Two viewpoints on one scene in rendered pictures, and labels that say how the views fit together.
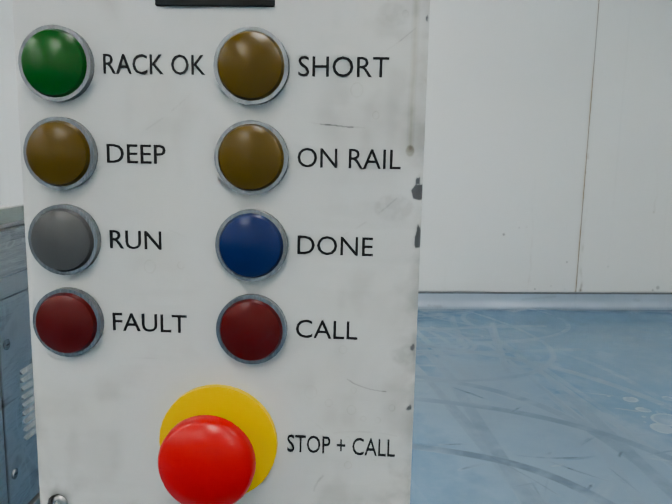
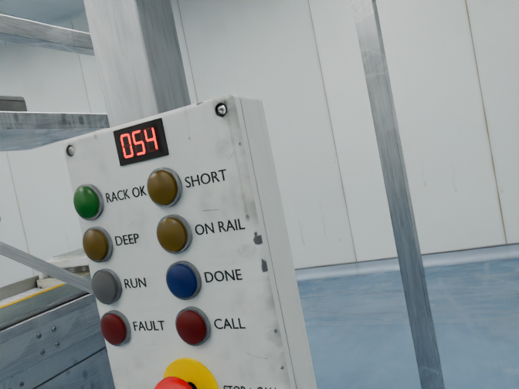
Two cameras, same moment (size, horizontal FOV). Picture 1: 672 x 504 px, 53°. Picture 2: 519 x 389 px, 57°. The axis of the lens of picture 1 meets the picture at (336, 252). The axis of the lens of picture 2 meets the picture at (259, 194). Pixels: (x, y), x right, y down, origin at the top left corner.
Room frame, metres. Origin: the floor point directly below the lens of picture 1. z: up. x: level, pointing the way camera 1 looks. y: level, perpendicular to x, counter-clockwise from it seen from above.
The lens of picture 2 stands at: (-0.03, -0.17, 1.05)
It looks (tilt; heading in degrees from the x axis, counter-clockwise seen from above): 3 degrees down; 24
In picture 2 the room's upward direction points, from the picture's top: 11 degrees counter-clockwise
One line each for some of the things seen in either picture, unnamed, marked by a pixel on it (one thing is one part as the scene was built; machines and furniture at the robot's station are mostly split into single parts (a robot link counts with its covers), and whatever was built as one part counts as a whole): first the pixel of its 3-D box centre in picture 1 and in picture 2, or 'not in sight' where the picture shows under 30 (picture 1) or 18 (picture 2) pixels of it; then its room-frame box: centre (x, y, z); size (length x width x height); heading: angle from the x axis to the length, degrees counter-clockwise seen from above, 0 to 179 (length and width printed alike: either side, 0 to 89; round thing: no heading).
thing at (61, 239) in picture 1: (62, 240); (104, 287); (0.28, 0.11, 0.98); 0.03 x 0.01 x 0.03; 86
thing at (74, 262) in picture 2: not in sight; (96, 253); (1.06, 0.85, 0.90); 0.25 x 0.24 x 0.02; 86
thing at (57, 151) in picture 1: (58, 153); (95, 245); (0.28, 0.11, 1.01); 0.03 x 0.01 x 0.03; 86
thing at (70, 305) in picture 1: (66, 323); (113, 329); (0.28, 0.11, 0.94); 0.03 x 0.01 x 0.03; 86
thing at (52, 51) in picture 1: (54, 63); (86, 202); (0.28, 0.11, 1.05); 0.03 x 0.01 x 0.03; 86
